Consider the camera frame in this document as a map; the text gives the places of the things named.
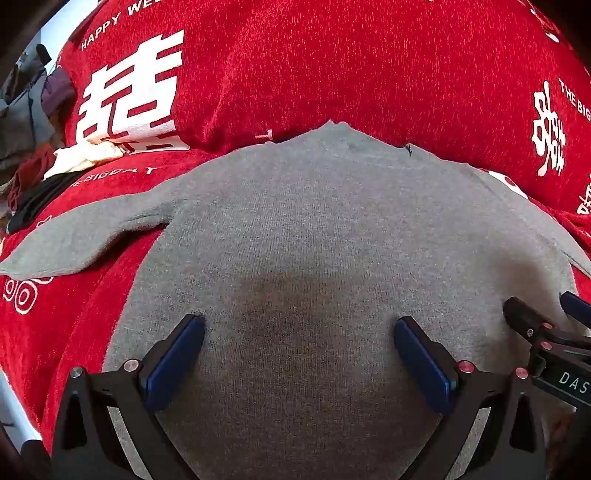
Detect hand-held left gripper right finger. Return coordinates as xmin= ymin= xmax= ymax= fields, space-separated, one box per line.
xmin=394 ymin=316 xmax=548 ymax=480

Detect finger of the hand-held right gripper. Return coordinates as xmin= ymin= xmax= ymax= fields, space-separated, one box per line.
xmin=503 ymin=297 xmax=561 ymax=346
xmin=560 ymin=292 xmax=591 ymax=325

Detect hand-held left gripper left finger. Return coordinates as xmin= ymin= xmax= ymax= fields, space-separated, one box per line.
xmin=52 ymin=314 xmax=206 ymax=480

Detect grey knit sweater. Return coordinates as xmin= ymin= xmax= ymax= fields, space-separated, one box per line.
xmin=0 ymin=121 xmax=591 ymax=480

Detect grey clothes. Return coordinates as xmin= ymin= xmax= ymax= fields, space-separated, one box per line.
xmin=0 ymin=44 xmax=57 ymax=160

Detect black cloth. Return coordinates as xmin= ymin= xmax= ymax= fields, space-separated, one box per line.
xmin=6 ymin=173 xmax=85 ymax=234

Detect white cloth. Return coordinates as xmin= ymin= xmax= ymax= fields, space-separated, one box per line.
xmin=44 ymin=138 xmax=136 ymax=179

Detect dark red cloth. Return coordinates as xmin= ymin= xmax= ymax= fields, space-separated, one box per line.
xmin=6 ymin=150 xmax=57 ymax=212

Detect purple cloth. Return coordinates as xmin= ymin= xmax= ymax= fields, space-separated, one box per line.
xmin=41 ymin=69 xmax=77 ymax=117

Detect red printed blanket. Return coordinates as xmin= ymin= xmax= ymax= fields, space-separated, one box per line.
xmin=0 ymin=0 xmax=591 ymax=455

